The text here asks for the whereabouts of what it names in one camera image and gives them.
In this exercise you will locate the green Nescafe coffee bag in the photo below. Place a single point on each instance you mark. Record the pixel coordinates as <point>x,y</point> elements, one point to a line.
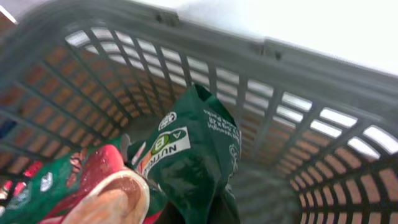
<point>179,174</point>

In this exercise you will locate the grey plastic basket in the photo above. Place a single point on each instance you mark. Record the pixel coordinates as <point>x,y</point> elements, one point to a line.
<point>319,135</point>

